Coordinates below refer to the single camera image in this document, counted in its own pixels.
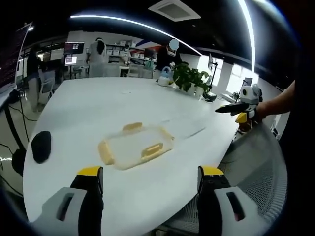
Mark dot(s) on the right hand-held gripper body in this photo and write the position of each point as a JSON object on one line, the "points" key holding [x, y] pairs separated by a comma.
{"points": [[248, 94]]}

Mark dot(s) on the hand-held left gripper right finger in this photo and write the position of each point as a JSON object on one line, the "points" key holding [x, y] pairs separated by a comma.
{"points": [[221, 196]]}

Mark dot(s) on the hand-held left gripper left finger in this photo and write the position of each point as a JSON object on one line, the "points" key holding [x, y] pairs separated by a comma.
{"points": [[71, 204]]}

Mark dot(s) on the clear lid with yellow clips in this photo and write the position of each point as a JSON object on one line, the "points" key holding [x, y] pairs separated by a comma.
{"points": [[137, 147]]}

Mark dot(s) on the black tripod stand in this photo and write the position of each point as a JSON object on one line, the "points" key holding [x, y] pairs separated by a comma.
{"points": [[213, 73]]}

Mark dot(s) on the grey mesh chair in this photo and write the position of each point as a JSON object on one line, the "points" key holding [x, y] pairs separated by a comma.
{"points": [[251, 172]]}

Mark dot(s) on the green potted plant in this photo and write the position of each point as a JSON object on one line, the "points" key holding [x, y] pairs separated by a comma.
{"points": [[190, 77]]}

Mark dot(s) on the black pouch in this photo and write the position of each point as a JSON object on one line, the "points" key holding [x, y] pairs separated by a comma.
{"points": [[41, 147]]}

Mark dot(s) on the ceiling light strip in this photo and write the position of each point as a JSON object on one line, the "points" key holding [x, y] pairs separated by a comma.
{"points": [[137, 25], [249, 27]]}

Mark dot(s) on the black stool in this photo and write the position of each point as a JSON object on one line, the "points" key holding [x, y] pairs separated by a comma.
{"points": [[18, 161]]}

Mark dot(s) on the blue and white watering can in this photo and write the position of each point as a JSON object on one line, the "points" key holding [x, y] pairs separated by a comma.
{"points": [[165, 75]]}

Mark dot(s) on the ceiling air vent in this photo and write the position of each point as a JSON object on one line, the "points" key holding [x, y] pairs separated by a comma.
{"points": [[175, 9]]}

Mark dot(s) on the storage shelf with white boxes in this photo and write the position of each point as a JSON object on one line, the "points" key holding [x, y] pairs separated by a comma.
{"points": [[133, 52]]}

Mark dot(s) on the grey office chair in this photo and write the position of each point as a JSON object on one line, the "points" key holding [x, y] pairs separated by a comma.
{"points": [[46, 81]]}

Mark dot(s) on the small monitor on stand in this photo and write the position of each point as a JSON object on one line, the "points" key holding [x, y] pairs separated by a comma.
{"points": [[71, 60]]}

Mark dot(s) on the wall monitor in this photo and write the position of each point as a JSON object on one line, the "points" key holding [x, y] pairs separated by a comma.
{"points": [[74, 47]]}

